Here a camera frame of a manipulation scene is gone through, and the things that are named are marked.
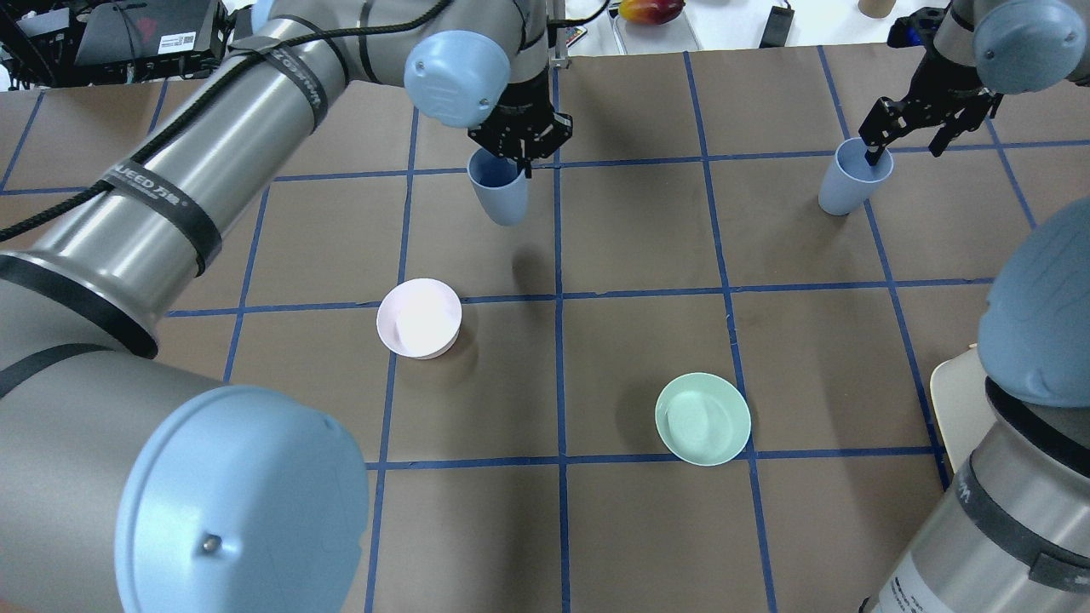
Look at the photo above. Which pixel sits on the pink bowl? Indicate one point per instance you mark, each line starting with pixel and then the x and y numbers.
pixel 419 319

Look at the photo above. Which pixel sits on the black computer box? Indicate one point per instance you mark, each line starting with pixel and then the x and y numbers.
pixel 82 43

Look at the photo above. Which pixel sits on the mango fruit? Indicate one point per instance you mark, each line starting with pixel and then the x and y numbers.
pixel 650 12

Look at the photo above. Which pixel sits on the white toaster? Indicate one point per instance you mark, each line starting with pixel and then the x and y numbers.
pixel 963 412

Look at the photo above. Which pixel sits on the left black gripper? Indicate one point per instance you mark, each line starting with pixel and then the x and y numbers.
pixel 525 108

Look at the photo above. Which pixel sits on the blue cup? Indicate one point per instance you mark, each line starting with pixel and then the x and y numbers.
pixel 500 186
pixel 851 179

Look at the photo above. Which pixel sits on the mint green bowl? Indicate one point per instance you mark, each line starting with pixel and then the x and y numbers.
pixel 703 419

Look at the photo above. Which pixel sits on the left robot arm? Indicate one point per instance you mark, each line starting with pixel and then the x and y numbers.
pixel 133 486

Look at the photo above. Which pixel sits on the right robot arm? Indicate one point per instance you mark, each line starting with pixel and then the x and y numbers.
pixel 1010 533

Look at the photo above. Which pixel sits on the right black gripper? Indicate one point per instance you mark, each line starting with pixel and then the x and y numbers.
pixel 943 83

